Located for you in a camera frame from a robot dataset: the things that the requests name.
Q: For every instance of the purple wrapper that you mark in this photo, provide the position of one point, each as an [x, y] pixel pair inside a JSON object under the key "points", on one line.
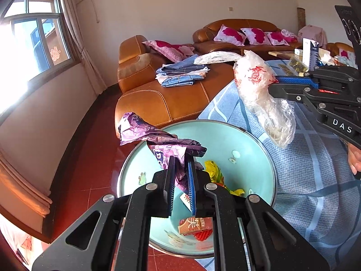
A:
{"points": [[158, 144]]}

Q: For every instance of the small white box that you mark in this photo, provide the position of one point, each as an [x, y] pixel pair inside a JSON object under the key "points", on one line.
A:
{"points": [[298, 51]]}

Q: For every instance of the orange leather three-seat sofa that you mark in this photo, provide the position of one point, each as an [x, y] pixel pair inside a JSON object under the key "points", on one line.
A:
{"points": [[208, 36]]}

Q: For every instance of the teal cartoon print bin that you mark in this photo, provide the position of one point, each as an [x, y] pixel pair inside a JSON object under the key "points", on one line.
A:
{"points": [[242, 146]]}

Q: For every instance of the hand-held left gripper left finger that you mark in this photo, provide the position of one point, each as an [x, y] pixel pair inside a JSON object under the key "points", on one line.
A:
{"points": [[172, 186]]}

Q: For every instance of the pink floral cushion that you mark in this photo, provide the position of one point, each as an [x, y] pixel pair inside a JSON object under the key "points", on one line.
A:
{"points": [[230, 35], [275, 38], [255, 36]]}

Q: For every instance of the beige curtain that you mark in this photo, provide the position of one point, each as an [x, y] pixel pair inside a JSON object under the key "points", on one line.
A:
{"points": [[81, 48]]}

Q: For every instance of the orange leather chaise sofa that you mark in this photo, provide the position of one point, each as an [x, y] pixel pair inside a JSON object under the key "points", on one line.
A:
{"points": [[158, 104]]}

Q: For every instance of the yellow plastic bag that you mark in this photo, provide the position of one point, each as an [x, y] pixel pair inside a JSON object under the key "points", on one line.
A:
{"points": [[214, 172]]}

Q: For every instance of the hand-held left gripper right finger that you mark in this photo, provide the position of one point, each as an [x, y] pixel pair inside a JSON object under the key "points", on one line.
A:
{"points": [[191, 186]]}

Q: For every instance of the pink bundled cloth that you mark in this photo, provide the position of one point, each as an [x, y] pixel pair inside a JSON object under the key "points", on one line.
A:
{"points": [[290, 35]]}

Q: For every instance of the red window decal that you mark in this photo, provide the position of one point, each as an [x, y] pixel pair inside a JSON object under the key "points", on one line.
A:
{"points": [[55, 54]]}

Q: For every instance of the tall white blue carton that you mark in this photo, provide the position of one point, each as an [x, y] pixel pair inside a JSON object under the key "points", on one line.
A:
{"points": [[310, 52]]}

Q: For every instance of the sliding glass window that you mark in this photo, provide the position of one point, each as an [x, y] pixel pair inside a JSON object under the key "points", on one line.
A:
{"points": [[36, 42]]}

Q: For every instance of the orange leather armchair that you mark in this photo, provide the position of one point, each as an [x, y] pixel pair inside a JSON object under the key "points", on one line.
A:
{"points": [[334, 46]]}

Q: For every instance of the air conditioner pipe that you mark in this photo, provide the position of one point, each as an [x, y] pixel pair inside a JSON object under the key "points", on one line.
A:
{"points": [[96, 8]]}

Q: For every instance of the clear red print plastic bag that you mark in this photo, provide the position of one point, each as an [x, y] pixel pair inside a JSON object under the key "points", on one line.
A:
{"points": [[253, 90]]}

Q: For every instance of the tall woven floor lamp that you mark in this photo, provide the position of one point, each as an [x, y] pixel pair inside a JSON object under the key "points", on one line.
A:
{"points": [[301, 18]]}

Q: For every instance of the pile of folded blue bedding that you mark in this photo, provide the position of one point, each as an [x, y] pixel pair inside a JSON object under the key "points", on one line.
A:
{"points": [[180, 72]]}

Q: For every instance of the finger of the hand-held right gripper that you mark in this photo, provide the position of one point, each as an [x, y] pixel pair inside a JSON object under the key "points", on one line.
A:
{"points": [[293, 79], [293, 91]]}

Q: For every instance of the blue checked tablecloth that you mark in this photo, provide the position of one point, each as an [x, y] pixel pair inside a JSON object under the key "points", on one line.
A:
{"points": [[310, 175]]}

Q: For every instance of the long pink floral pillow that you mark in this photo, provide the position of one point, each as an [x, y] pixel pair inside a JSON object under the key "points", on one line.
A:
{"points": [[166, 48]]}

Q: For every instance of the pink floral furniture cover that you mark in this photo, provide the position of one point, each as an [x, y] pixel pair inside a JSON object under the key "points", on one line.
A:
{"points": [[313, 34]]}

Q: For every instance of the person's right hand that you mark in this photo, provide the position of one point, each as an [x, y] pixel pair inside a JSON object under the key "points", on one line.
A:
{"points": [[355, 158]]}

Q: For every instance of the red white paper packet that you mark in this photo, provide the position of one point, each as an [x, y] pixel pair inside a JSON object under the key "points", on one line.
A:
{"points": [[197, 223]]}

